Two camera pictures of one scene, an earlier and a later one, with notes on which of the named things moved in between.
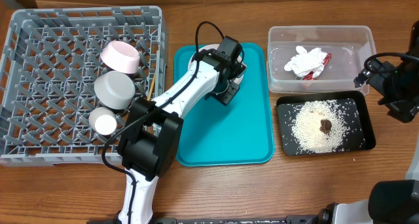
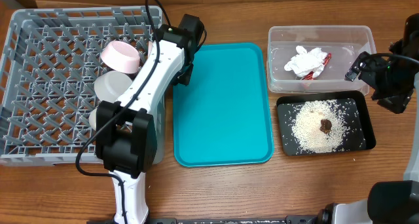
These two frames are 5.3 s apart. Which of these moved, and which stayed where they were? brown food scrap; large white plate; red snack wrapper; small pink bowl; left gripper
Moved: left gripper; large white plate
Stayed: brown food scrap; small pink bowl; red snack wrapper
